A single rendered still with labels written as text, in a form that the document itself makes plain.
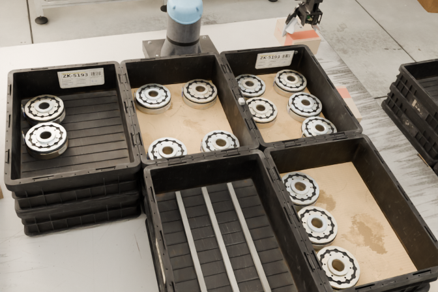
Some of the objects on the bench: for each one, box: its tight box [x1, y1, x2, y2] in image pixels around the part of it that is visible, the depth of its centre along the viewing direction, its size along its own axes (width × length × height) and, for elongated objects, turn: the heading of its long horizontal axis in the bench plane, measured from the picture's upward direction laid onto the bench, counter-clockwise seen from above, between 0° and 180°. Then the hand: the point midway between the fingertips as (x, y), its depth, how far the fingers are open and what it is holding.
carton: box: [335, 85, 362, 123], centre depth 157 cm, size 16×12×8 cm
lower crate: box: [14, 178, 141, 237], centre depth 128 cm, size 40×30×12 cm
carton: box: [274, 17, 321, 55], centre depth 185 cm, size 16×12×8 cm
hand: (297, 33), depth 184 cm, fingers closed on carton, 14 cm apart
